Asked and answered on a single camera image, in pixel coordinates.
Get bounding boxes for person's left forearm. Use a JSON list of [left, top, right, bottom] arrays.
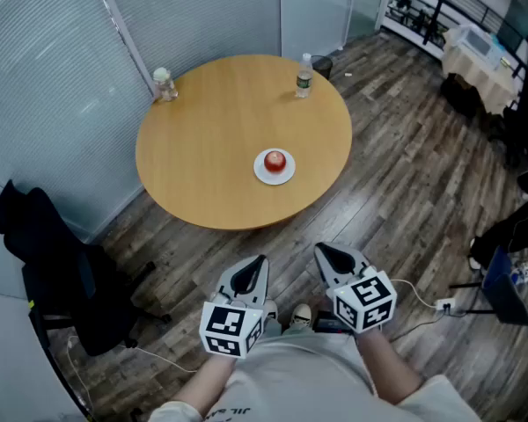
[[171, 350, 238, 415]]

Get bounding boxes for black box device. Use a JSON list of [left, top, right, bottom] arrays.
[[312, 309, 354, 336]]

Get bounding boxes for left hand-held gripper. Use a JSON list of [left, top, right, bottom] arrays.
[[199, 254, 279, 360]]

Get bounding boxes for white microwave oven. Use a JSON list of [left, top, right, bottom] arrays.
[[459, 24, 508, 70]]

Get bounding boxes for clear jar with pale lid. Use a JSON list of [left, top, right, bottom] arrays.
[[152, 67, 180, 103]]

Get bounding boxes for white round plate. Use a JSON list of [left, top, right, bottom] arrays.
[[253, 148, 297, 186]]

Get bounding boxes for cream cloth covered table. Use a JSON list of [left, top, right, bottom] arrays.
[[442, 26, 524, 116]]

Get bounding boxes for red apple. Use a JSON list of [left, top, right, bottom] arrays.
[[264, 149, 288, 173]]

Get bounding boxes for person's beige shirt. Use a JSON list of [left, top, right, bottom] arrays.
[[148, 328, 484, 422]]

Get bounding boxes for person's right shoe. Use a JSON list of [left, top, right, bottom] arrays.
[[290, 303, 313, 327]]

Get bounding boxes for black bag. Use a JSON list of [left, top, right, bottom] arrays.
[[439, 72, 483, 120]]

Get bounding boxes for black mesh waste bin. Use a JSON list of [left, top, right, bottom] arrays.
[[311, 55, 334, 81]]

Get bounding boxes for clear plastic water bottle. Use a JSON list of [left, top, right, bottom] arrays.
[[295, 52, 314, 99]]

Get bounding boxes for person's grey trousers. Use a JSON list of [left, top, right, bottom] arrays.
[[260, 315, 319, 338]]

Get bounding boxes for thin white floor cable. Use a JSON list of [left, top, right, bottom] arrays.
[[65, 334, 200, 412]]

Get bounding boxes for black office chair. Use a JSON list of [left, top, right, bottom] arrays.
[[0, 179, 173, 358]]

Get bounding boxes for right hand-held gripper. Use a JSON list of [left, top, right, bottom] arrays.
[[313, 242, 399, 335]]

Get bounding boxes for dark blue panel on stand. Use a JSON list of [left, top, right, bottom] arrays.
[[449, 244, 528, 327]]

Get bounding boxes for black metal railing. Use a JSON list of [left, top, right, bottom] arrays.
[[387, 0, 514, 47]]

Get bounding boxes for person's right forearm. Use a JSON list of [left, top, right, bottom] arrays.
[[355, 326, 424, 407]]

